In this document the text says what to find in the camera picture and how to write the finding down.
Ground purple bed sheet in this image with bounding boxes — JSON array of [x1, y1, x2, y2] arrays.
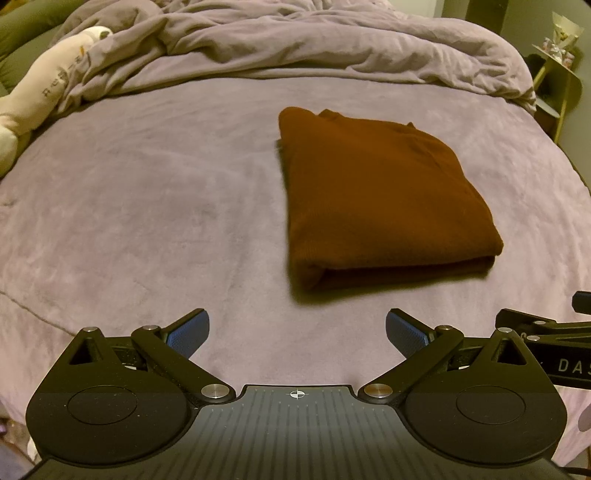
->
[[0, 74, 591, 480]]

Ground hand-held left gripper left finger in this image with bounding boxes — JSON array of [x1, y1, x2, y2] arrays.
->
[[67, 308, 236, 407]]

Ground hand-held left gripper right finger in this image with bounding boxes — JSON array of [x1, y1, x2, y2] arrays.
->
[[358, 308, 529, 407]]

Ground dark door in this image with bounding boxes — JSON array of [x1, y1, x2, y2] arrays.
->
[[465, 0, 506, 35]]

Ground rust red knit sweater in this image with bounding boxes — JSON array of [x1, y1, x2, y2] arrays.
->
[[277, 107, 505, 292]]

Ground long cream plush toy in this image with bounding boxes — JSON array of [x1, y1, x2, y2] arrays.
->
[[0, 25, 114, 178]]

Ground yellow side table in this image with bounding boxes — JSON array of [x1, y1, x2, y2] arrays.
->
[[531, 44, 583, 144]]

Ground purple crumpled duvet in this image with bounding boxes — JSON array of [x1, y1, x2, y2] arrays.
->
[[53, 0, 539, 116]]

